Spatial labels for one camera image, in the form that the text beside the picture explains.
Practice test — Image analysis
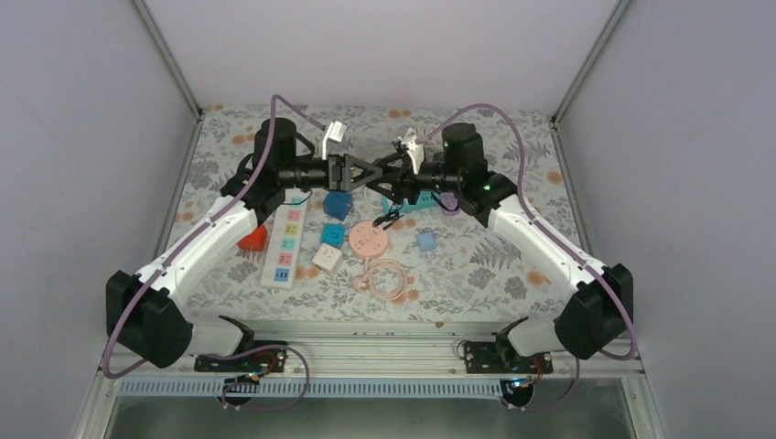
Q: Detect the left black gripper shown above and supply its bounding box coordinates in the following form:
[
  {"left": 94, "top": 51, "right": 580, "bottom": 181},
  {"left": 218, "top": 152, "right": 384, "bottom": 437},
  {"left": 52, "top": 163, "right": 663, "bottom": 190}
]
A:
[{"left": 279, "top": 155, "right": 382, "bottom": 194}]

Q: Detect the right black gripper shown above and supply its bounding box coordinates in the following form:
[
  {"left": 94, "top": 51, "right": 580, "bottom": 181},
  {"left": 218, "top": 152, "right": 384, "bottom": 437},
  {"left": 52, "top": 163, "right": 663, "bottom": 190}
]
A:
[{"left": 367, "top": 153, "right": 461, "bottom": 205}]

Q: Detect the black power adapter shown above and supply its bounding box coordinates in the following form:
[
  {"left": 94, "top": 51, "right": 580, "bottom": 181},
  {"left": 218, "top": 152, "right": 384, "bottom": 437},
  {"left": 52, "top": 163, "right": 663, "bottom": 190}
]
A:
[{"left": 366, "top": 169, "right": 406, "bottom": 234}]

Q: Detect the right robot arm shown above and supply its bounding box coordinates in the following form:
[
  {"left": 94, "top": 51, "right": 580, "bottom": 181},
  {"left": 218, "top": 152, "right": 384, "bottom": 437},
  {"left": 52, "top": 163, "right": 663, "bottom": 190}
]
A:
[{"left": 369, "top": 123, "right": 637, "bottom": 372}]

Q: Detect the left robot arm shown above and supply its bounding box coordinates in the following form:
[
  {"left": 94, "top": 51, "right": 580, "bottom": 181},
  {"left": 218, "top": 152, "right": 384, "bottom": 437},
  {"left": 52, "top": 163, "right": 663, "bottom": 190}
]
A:
[{"left": 101, "top": 117, "right": 384, "bottom": 379}]

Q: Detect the light blue plug adapter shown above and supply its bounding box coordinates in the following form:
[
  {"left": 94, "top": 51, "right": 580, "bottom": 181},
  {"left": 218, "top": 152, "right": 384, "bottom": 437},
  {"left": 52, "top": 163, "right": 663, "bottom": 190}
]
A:
[{"left": 416, "top": 232, "right": 437, "bottom": 252}]

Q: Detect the dark blue cube socket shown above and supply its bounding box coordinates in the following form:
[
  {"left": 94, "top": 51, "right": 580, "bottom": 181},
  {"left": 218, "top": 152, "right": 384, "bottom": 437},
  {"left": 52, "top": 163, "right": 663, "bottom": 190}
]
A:
[{"left": 322, "top": 191, "right": 353, "bottom": 221}]

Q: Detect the teal power strip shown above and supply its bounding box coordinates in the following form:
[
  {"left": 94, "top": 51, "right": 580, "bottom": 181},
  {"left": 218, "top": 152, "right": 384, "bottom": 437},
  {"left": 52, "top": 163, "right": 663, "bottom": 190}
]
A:
[{"left": 381, "top": 191, "right": 438, "bottom": 214}]

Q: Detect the small cyan cube socket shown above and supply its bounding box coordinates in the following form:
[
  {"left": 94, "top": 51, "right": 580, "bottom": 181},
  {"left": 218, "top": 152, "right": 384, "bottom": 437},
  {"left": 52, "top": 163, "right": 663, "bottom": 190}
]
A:
[{"left": 320, "top": 223, "right": 346, "bottom": 248}]

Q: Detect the purple power strip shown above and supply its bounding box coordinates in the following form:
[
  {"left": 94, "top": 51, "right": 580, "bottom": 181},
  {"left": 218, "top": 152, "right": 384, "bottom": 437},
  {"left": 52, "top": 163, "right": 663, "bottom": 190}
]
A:
[{"left": 438, "top": 192, "right": 459, "bottom": 217}]

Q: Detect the pink round power socket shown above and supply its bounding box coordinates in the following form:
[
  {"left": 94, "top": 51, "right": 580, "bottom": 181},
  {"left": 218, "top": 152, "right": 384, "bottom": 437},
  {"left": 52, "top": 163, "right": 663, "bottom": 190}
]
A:
[{"left": 348, "top": 221, "right": 389, "bottom": 260}]

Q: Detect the white pink cube socket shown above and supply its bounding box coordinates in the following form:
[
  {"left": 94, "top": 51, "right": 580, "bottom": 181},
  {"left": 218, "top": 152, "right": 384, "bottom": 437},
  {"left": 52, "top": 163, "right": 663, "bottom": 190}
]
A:
[{"left": 312, "top": 243, "right": 343, "bottom": 275}]

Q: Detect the floral table mat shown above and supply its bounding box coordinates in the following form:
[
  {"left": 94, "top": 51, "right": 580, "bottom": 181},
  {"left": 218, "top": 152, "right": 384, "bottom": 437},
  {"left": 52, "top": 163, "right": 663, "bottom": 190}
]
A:
[{"left": 170, "top": 104, "right": 580, "bottom": 324}]

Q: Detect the white multicolour power strip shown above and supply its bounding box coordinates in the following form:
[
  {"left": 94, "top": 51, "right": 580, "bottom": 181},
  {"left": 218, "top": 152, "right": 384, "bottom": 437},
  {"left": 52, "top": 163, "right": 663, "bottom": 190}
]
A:
[{"left": 260, "top": 189, "right": 312, "bottom": 289}]

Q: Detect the red cube socket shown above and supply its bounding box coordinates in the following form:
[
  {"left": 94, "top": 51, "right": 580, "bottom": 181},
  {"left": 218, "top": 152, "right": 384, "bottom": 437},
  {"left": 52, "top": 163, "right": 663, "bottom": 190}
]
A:
[{"left": 237, "top": 225, "right": 268, "bottom": 252}]

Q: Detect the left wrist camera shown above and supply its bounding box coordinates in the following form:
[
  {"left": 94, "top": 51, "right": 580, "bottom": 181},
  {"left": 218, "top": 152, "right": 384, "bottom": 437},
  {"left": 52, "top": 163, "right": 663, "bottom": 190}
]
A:
[{"left": 320, "top": 121, "right": 347, "bottom": 160}]

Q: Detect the pink coiled cable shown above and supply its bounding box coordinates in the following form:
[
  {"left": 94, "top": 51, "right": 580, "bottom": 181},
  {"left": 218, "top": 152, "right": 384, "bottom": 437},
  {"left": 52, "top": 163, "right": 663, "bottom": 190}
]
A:
[{"left": 351, "top": 258, "right": 408, "bottom": 304}]

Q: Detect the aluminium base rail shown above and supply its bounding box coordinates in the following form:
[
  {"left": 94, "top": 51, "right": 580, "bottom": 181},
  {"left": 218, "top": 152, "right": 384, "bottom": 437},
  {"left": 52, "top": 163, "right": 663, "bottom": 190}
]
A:
[{"left": 92, "top": 326, "right": 645, "bottom": 401}]

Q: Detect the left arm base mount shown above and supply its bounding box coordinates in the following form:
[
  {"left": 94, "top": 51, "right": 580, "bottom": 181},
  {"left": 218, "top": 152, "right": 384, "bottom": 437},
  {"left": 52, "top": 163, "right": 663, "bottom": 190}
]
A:
[{"left": 194, "top": 340, "right": 311, "bottom": 412}]

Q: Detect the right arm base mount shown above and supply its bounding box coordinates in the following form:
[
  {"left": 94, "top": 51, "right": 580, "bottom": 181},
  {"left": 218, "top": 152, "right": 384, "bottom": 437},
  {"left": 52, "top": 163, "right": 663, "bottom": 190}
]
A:
[{"left": 453, "top": 339, "right": 581, "bottom": 412}]

